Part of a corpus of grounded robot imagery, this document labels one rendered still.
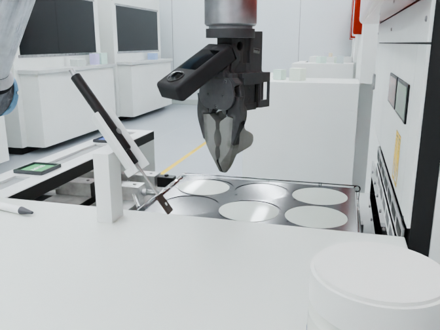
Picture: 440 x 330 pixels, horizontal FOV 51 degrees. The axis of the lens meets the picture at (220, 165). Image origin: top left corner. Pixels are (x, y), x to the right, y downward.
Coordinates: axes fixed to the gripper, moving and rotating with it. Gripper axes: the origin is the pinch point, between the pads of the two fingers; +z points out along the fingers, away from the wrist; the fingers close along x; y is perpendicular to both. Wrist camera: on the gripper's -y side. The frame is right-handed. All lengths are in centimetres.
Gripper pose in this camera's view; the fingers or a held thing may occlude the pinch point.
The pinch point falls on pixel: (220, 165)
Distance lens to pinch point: 70.5
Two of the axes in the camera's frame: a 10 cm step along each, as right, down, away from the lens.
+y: 7.2, -1.8, 6.8
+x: -7.0, -1.8, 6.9
